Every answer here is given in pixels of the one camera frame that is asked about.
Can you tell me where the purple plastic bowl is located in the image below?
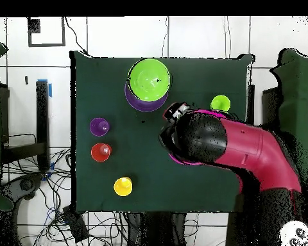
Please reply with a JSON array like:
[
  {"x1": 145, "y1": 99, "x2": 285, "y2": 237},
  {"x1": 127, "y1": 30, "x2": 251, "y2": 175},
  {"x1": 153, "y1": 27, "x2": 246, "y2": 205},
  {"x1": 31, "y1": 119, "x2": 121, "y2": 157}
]
[{"x1": 124, "y1": 81, "x2": 169, "y2": 113}]

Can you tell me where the large green plastic bowl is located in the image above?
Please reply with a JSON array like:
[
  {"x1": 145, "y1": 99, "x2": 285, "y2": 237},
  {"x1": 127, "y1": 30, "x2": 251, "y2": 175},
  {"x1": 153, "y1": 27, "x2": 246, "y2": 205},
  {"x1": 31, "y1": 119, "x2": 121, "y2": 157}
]
[{"x1": 128, "y1": 58, "x2": 171, "y2": 103}]

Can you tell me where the large pink plastic bowl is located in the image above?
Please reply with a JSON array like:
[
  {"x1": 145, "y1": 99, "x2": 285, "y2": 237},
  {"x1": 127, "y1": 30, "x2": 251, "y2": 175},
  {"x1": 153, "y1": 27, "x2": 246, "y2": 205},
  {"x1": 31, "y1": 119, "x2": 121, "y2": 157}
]
[{"x1": 168, "y1": 109, "x2": 228, "y2": 167}]

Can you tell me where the lime green plastic cup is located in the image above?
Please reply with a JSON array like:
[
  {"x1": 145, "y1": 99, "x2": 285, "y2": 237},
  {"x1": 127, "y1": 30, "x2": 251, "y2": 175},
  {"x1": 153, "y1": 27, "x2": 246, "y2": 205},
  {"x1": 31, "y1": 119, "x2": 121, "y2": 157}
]
[{"x1": 209, "y1": 94, "x2": 231, "y2": 113}]

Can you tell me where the dark green tablecloth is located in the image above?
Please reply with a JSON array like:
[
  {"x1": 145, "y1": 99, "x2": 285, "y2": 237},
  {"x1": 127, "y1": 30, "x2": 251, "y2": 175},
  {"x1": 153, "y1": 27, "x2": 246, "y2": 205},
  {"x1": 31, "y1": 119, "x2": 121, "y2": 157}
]
[{"x1": 69, "y1": 50, "x2": 254, "y2": 215}]

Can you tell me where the purple plastic cup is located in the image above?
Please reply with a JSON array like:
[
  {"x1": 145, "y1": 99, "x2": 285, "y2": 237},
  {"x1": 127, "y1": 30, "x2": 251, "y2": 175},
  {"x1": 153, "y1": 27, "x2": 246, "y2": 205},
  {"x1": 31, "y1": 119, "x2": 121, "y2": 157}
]
[{"x1": 89, "y1": 117, "x2": 111, "y2": 137}]

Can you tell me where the orange plastic cup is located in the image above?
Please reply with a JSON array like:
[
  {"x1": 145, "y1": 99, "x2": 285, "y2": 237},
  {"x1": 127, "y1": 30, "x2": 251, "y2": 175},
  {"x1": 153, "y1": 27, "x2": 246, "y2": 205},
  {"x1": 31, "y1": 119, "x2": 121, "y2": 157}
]
[{"x1": 90, "y1": 142, "x2": 113, "y2": 163}]

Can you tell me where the yellow plastic cup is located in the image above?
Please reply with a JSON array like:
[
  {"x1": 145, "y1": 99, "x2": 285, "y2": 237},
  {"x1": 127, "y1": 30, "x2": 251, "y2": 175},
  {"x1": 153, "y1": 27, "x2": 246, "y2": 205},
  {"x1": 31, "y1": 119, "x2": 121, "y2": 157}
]
[{"x1": 113, "y1": 176, "x2": 133, "y2": 197}]

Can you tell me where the black metal stand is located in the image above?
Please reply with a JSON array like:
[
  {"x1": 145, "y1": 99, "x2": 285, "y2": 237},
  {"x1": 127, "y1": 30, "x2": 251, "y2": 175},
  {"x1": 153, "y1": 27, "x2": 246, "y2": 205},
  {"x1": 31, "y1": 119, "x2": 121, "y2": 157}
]
[{"x1": 35, "y1": 80, "x2": 50, "y2": 172}]

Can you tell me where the black power strip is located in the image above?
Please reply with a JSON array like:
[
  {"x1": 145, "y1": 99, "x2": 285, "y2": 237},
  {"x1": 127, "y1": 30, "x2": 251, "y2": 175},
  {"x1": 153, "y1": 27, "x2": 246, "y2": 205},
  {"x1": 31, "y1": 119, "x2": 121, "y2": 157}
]
[{"x1": 62, "y1": 204, "x2": 90, "y2": 243}]

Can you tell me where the black office chair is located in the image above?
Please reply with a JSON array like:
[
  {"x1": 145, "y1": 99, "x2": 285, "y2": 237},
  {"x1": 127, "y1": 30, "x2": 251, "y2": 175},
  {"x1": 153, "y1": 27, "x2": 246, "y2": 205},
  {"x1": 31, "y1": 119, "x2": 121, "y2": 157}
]
[{"x1": 1, "y1": 172, "x2": 44, "y2": 206}]

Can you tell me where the thin black cable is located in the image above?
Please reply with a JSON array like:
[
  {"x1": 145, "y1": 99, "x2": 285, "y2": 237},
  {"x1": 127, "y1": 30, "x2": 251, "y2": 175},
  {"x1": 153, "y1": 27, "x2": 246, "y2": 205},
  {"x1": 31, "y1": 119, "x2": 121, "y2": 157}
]
[{"x1": 64, "y1": 17, "x2": 89, "y2": 56}]

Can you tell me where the black square frame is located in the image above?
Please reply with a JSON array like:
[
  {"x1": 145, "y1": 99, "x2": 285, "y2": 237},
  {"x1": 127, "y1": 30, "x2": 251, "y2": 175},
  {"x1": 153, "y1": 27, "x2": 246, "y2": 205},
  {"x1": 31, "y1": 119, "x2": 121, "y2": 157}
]
[{"x1": 27, "y1": 17, "x2": 66, "y2": 47}]

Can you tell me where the tangle of cables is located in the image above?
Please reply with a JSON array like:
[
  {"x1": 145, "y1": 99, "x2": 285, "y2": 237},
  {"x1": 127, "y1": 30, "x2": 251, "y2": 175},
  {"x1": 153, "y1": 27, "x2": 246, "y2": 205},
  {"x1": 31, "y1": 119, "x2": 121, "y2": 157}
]
[{"x1": 1, "y1": 147, "x2": 130, "y2": 246}]

